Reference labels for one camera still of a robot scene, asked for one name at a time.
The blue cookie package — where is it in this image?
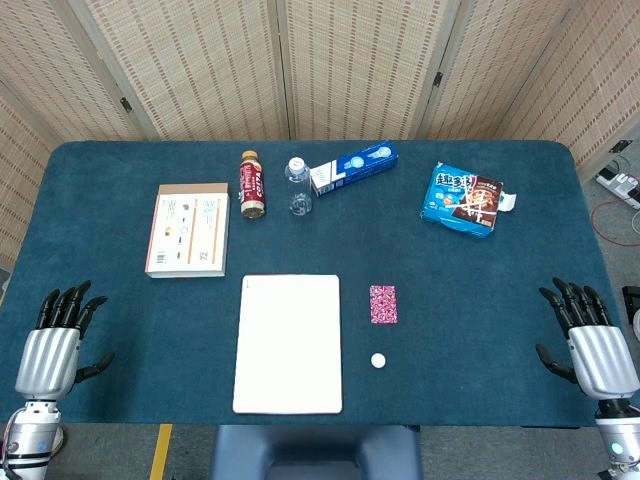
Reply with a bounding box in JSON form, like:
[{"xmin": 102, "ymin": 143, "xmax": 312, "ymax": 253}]
[{"xmin": 419, "ymin": 161, "xmax": 518, "ymax": 240}]

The white and brown flat box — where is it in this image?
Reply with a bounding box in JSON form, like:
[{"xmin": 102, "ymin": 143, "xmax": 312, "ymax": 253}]
[{"xmin": 144, "ymin": 183, "xmax": 232, "ymax": 280}]

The bamboo folding screen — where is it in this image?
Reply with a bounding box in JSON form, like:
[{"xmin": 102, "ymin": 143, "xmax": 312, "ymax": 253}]
[{"xmin": 0, "ymin": 0, "xmax": 640, "ymax": 271}]

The white power strip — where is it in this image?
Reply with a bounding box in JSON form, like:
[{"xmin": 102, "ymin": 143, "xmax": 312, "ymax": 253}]
[{"xmin": 594, "ymin": 167, "xmax": 640, "ymax": 210}]

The blue and white toothpaste box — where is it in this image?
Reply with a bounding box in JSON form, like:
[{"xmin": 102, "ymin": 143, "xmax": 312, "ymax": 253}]
[{"xmin": 309, "ymin": 140, "xmax": 400, "ymax": 198}]

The clear plastic water bottle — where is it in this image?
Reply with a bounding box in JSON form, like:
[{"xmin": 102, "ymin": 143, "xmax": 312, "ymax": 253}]
[{"xmin": 284, "ymin": 156, "xmax": 314, "ymax": 217}]

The red snack can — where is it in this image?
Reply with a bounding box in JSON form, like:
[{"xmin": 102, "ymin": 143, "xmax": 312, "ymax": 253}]
[{"xmin": 240, "ymin": 150, "xmax": 267, "ymax": 221}]

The red cable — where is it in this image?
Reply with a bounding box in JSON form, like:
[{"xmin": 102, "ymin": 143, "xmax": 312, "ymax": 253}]
[{"xmin": 590, "ymin": 201, "xmax": 640, "ymax": 250}]

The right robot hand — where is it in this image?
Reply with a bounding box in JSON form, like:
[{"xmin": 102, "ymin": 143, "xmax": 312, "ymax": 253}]
[{"xmin": 535, "ymin": 276, "xmax": 640, "ymax": 401}]

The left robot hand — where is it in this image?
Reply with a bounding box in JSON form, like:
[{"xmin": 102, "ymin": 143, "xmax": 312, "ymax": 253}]
[{"xmin": 14, "ymin": 279, "xmax": 116, "ymax": 402}]

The white board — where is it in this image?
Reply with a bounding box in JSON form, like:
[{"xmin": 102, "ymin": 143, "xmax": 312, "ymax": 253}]
[{"xmin": 232, "ymin": 273, "xmax": 344, "ymax": 416}]

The teal table cloth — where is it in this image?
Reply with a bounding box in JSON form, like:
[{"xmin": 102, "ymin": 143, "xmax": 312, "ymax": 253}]
[{"xmin": 0, "ymin": 140, "xmax": 632, "ymax": 429}]

